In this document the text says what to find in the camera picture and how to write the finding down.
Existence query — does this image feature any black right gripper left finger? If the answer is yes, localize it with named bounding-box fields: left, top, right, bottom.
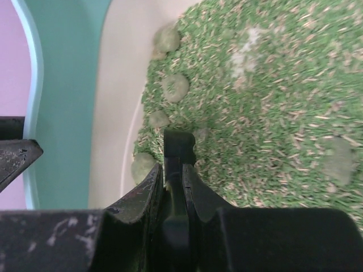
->
left=1, top=164, right=163, bottom=271

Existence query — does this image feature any black slotted litter scoop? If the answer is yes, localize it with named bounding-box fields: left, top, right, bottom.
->
left=150, top=129, right=196, bottom=271

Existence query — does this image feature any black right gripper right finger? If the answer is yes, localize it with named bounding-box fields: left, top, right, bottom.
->
left=183, top=164, right=362, bottom=271

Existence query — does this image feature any teal plastic litter box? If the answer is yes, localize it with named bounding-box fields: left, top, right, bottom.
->
left=13, top=1, right=193, bottom=209

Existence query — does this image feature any green litter clump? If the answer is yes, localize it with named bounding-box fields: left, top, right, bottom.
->
left=149, top=110, right=170, bottom=128
left=151, top=24, right=180, bottom=60
left=131, top=152, right=157, bottom=185
left=322, top=136, right=356, bottom=186
left=162, top=74, right=189, bottom=103

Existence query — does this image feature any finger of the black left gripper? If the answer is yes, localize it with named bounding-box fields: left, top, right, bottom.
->
left=0, top=116, right=43, bottom=190

